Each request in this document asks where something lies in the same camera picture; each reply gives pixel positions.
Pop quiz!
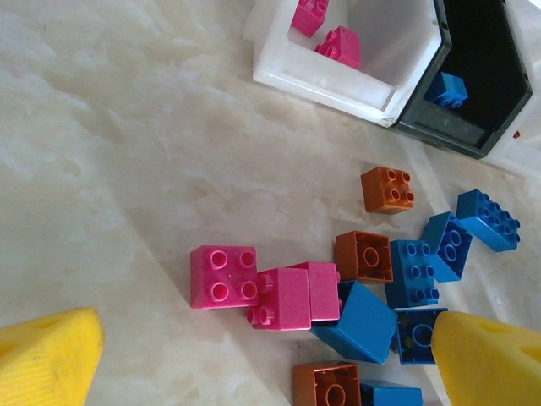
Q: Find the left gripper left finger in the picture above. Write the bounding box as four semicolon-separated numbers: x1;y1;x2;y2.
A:
0;307;106;406

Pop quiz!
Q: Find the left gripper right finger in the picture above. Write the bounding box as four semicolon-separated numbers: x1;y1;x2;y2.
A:
430;310;541;406

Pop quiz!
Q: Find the long blue lego brick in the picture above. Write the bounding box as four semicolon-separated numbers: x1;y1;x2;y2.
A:
384;239;441;309
456;189;522;254

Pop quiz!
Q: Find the pink lego brick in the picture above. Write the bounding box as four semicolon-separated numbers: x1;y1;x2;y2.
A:
189;244;260;310
314;25;363;69
291;261;342;323
247;267;313;331
291;0;330;38

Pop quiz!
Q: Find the black plastic bin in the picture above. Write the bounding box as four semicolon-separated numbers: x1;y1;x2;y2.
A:
391;0;533;161

